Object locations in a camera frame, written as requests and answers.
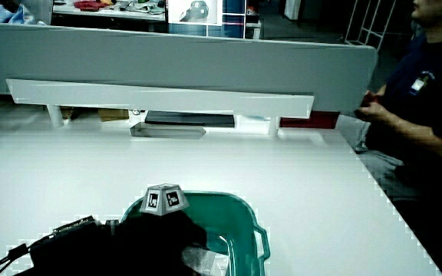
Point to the person's right hand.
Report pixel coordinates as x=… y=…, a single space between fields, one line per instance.
x=156 y=237

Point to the teal plastic basin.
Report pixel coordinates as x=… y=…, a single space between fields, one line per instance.
x=228 y=218

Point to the silver metal tray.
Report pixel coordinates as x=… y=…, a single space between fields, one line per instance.
x=167 y=131

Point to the black flat device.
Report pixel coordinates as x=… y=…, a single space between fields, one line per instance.
x=190 y=119

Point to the brown cardboard box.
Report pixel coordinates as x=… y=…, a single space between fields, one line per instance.
x=113 y=114

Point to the white shelf riser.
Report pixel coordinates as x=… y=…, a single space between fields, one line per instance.
x=159 y=99

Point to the grey partition panel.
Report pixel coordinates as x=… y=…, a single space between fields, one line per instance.
x=175 y=61

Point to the red box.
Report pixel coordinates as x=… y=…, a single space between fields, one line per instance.
x=313 y=121

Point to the white poster board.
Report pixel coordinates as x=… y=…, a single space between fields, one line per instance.
x=194 y=11

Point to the red cloth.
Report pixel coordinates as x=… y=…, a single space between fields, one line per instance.
x=88 y=5

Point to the blue cloth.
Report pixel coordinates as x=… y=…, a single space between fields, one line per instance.
x=12 y=15

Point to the white metal rack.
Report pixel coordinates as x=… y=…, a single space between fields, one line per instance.
x=367 y=23

